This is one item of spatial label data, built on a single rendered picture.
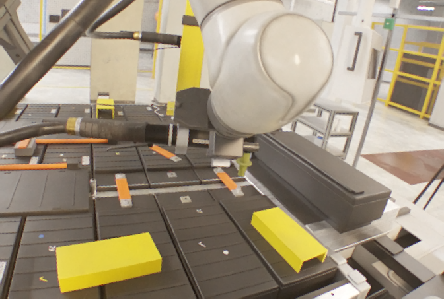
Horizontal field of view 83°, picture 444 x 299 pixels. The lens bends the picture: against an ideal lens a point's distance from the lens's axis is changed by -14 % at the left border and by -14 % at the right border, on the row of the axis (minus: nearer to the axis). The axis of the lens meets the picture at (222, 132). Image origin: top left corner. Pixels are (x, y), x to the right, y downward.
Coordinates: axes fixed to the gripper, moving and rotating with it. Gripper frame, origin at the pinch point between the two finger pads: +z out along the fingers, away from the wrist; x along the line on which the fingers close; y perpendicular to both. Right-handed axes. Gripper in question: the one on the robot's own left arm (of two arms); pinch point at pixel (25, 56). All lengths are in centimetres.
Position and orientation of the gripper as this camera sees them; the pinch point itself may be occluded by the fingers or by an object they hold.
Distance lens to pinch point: 46.3
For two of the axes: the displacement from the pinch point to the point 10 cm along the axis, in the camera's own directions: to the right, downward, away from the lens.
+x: -1.6, -7.7, 6.2
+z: 0.8, 6.1, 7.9
